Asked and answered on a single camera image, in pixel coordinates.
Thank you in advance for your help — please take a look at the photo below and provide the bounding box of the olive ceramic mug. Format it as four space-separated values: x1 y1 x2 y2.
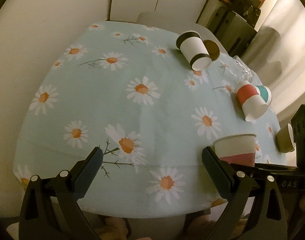
276 124 295 153

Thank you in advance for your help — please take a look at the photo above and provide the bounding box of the pink band paper cup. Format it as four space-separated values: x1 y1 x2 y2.
214 134 256 167

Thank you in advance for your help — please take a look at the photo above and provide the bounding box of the red band paper cup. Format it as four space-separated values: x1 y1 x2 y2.
235 81 268 122

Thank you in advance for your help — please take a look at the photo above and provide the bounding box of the teal band paper cup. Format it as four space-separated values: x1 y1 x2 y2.
255 86 272 105

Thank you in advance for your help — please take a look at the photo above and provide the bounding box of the brown kraft paper cup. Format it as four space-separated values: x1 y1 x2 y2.
203 40 220 61

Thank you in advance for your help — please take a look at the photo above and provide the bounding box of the black band paper cup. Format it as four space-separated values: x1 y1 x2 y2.
176 30 212 71

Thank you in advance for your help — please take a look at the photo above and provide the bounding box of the daisy print blue tablecloth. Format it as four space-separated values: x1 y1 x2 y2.
13 22 286 218

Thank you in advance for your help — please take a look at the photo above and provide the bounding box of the cream curtain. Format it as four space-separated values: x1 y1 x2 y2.
242 0 305 125

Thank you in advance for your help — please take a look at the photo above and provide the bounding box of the dark grey suitcase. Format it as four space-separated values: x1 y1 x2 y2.
197 0 257 57

